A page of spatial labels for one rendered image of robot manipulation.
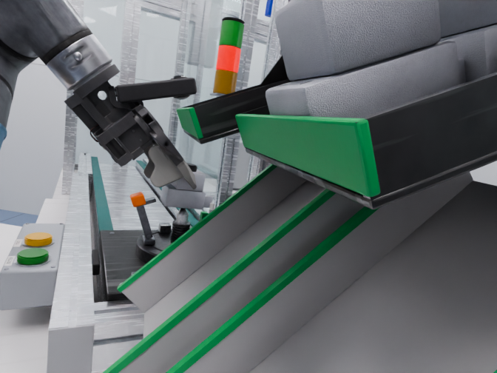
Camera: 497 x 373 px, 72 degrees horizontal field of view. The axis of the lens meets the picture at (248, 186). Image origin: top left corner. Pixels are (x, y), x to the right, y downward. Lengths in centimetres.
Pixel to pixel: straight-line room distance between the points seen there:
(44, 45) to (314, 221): 40
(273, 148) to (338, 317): 14
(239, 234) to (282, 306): 15
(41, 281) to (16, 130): 349
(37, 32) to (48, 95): 333
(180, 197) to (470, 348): 44
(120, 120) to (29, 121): 345
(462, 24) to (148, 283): 34
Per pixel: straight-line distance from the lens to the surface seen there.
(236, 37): 78
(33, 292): 59
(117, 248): 62
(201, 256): 38
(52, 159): 385
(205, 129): 22
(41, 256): 59
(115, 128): 51
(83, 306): 48
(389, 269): 26
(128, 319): 45
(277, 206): 38
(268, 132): 15
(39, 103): 389
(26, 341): 61
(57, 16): 52
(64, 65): 51
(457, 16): 20
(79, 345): 46
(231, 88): 77
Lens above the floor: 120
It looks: 10 degrees down
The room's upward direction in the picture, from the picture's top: 9 degrees clockwise
